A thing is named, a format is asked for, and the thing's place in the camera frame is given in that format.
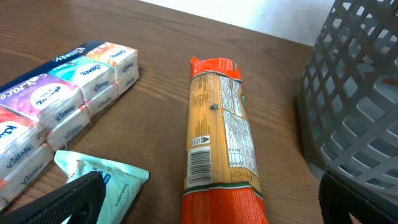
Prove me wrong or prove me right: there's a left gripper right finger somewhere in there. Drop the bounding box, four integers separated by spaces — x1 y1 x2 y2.
318 170 397 224

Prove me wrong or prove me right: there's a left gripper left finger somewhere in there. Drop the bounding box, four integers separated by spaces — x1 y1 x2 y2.
1 171 106 224

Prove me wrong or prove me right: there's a teal wet wipes packet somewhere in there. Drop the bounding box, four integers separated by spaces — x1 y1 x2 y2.
54 150 149 224

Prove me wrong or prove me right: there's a grey plastic basket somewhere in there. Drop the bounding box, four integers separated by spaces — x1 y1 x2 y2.
297 0 397 202

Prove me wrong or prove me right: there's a Kleenex tissue multipack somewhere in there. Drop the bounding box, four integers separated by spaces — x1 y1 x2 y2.
1 40 139 208

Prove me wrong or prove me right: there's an orange spaghetti packet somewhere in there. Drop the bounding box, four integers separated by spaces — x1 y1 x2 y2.
182 57 268 224

